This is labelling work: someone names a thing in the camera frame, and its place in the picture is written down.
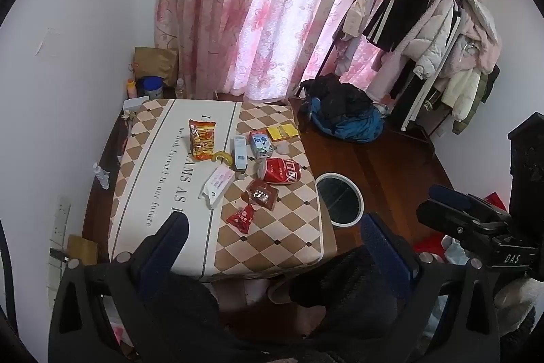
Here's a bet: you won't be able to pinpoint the checkered printed tablecloth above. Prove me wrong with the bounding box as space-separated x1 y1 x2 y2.
108 98 337 283

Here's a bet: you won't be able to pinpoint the blue milk carton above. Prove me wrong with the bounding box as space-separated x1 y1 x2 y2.
249 131 274 158

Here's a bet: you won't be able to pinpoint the red plastic bag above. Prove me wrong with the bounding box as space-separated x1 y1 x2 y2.
414 193 506 262

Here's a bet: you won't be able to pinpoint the black striped track pants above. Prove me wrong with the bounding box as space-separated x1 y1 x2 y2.
389 61 443 132

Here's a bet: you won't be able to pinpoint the cream jacket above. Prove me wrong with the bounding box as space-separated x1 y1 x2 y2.
442 65 483 121

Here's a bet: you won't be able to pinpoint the white power strip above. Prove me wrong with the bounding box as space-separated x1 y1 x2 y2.
51 197 71 245

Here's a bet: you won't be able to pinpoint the blue-lidded tub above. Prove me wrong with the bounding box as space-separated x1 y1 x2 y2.
141 76 164 100

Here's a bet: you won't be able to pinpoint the black clothing pile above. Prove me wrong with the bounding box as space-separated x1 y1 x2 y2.
300 73 377 126

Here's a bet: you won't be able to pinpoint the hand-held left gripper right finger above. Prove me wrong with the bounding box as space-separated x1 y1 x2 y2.
361 212 500 363

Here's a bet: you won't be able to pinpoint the orange snack bag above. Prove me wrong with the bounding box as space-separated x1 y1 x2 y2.
188 119 218 160

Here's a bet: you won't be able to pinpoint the black white-striped trousers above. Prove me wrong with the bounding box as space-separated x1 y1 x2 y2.
361 0 440 53

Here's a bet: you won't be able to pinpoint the pink floral curtain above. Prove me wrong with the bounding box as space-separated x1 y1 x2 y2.
154 0 506 104

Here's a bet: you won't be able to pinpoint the red drink can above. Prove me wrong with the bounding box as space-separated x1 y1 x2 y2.
256 158 303 186

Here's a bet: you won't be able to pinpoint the small cardboard box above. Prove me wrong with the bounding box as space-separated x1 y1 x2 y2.
67 234 98 265

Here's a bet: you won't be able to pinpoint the pink fluffy coat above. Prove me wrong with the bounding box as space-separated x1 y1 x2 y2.
442 6 502 75

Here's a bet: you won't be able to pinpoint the black metal clothes rack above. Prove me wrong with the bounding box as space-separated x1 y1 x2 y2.
295 0 434 145

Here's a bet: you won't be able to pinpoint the white and blue box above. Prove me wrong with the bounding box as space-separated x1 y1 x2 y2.
233 135 248 172

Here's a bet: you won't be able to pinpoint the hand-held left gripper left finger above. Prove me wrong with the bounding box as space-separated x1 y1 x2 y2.
49 213 190 363

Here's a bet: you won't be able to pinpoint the person's dark knit trousers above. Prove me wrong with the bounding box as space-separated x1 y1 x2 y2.
140 248 430 363

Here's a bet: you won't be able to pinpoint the blue clothing pile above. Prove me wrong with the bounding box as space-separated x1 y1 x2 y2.
308 97 385 143

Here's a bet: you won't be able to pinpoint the brown snack wrapper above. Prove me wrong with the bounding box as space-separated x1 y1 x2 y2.
242 179 279 211

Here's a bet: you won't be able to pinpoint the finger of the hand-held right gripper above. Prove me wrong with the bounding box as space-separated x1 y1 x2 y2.
415 198 500 240
428 184 511 219

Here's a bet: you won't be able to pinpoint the white tissue pack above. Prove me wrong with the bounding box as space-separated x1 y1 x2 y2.
199 166 236 210

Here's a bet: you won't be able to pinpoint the black cable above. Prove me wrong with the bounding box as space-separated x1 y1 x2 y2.
0 218 13 296

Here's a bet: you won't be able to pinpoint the olive green jacket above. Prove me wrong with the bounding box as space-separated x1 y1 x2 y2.
453 65 500 135

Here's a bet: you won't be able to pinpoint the white puffer jacket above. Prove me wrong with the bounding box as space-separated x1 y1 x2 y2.
399 0 464 79

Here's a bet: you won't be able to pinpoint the pale blue garment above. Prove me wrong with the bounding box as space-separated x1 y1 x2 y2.
340 0 379 41

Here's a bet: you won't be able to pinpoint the yellow flat box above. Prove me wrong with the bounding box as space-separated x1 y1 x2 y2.
266 123 300 143

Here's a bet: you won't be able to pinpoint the brown paper bag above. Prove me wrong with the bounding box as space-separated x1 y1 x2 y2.
134 46 179 87

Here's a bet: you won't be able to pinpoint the small red snack packet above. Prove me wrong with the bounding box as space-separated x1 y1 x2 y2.
226 204 256 235

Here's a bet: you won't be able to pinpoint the small clear bottle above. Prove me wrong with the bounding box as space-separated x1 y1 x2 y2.
93 162 110 190

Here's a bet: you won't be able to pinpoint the white folded paper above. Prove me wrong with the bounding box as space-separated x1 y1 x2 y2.
123 98 145 119

